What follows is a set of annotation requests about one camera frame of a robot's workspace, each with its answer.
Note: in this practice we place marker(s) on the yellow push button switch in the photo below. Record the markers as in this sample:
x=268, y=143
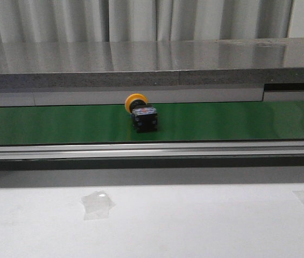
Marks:
x=144, y=116

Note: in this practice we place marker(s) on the clear tape patch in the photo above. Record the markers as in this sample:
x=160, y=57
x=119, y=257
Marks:
x=97, y=205

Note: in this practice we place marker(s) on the green conveyor belt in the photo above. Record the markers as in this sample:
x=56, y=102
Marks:
x=72, y=124

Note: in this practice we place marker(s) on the grey curtain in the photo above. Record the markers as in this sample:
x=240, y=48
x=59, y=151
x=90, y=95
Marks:
x=99, y=21

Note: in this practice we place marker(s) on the grey conveyor back rail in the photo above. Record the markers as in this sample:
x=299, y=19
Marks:
x=242, y=92

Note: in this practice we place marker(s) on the aluminium conveyor front rail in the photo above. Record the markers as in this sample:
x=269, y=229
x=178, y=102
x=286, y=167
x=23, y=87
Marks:
x=163, y=149

